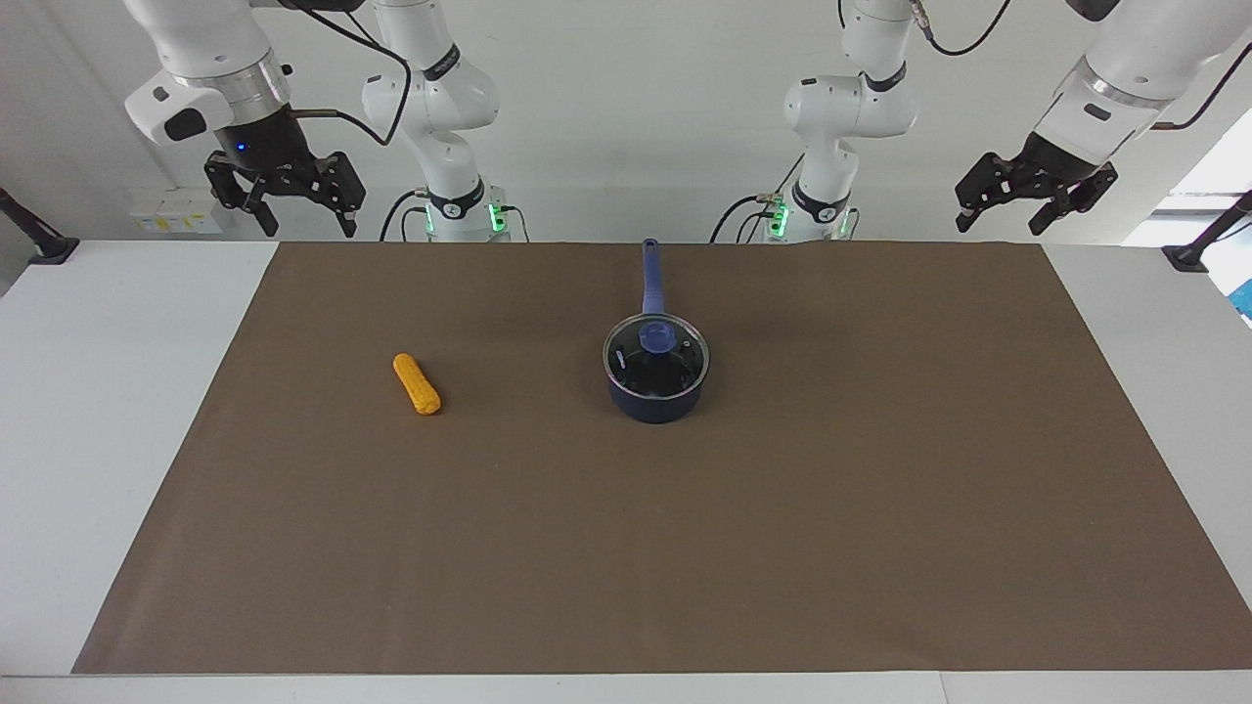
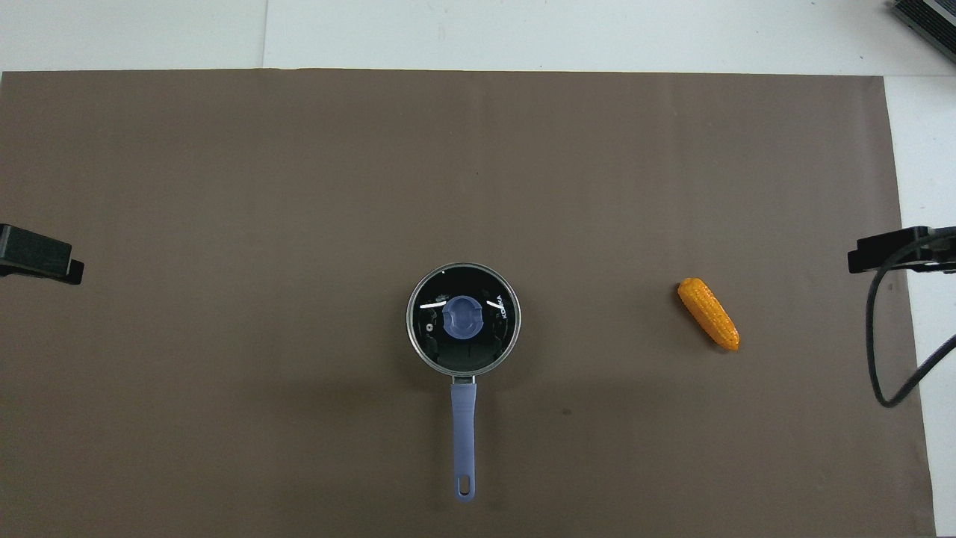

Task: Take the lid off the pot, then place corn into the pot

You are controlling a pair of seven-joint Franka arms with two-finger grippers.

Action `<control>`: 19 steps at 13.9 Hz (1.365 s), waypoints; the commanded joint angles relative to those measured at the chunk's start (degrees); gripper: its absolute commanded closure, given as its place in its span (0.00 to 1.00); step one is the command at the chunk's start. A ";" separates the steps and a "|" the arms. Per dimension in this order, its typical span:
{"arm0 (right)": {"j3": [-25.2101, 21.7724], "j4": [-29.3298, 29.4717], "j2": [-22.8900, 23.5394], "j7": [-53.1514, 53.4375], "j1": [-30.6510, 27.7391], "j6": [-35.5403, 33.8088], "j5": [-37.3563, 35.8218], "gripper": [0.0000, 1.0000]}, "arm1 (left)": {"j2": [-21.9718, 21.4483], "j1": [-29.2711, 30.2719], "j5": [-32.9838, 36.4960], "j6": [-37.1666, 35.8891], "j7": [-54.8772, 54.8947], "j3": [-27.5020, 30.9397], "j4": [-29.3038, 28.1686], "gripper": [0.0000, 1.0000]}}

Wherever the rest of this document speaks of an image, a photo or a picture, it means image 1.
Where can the brown table mat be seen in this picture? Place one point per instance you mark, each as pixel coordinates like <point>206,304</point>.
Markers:
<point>626,548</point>

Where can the glass lid with blue knob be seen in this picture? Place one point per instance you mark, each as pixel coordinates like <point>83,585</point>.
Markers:
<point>655,337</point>

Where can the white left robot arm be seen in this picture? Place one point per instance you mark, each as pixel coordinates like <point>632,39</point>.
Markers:
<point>841,108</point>

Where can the white wall socket strip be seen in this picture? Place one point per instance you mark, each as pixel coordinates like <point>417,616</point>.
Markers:
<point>176,215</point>

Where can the black camera stand foot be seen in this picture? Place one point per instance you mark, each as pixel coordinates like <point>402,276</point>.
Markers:
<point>44,244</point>
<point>1198,249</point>

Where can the yellow corn cob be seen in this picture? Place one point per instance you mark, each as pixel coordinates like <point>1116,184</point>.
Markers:
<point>417,384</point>

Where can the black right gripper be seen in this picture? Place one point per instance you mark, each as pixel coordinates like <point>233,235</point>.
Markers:
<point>264,142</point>

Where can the light blue object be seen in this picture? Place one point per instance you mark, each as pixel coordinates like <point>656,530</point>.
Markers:
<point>1244,298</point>

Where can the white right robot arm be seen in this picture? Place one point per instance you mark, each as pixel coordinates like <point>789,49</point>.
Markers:
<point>435,108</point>

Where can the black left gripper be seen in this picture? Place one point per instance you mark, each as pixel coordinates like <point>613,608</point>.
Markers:
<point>1056,161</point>

